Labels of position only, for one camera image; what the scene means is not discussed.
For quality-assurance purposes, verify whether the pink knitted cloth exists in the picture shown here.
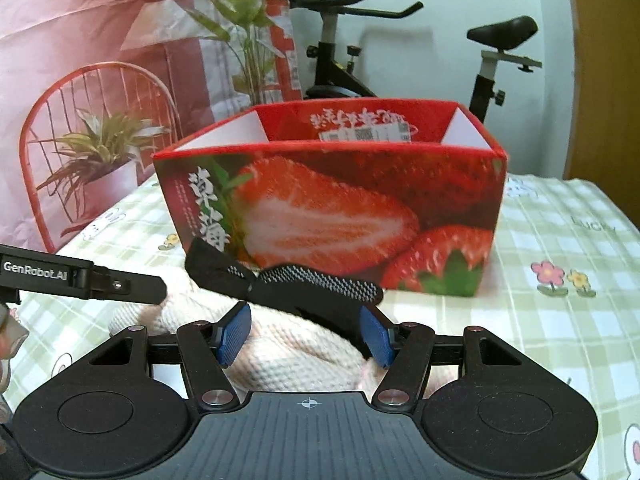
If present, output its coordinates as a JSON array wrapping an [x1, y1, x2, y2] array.
[[106, 282, 459, 403]]

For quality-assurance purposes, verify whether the black mesh fabric strap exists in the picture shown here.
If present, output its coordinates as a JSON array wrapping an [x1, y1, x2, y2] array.
[[183, 237, 385, 361]]

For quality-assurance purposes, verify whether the person's left hand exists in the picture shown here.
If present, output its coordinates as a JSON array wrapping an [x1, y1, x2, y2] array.
[[0, 301, 30, 426]]

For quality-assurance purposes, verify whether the red strawberry cardboard box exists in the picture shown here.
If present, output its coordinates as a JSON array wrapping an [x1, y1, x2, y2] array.
[[153, 98, 508, 297]]

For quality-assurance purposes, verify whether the green checkered tablecloth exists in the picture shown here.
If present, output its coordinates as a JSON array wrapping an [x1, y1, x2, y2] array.
[[6, 176, 639, 479]]

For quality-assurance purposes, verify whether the pink printed backdrop curtain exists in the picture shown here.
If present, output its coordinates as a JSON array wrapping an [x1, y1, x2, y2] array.
[[1, 0, 302, 252]]

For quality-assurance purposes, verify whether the black exercise bike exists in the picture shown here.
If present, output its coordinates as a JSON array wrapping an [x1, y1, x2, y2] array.
[[283, 0, 544, 126]]

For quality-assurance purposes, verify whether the wooden door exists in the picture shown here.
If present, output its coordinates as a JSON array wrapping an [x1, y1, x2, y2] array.
[[565, 0, 639, 224]]

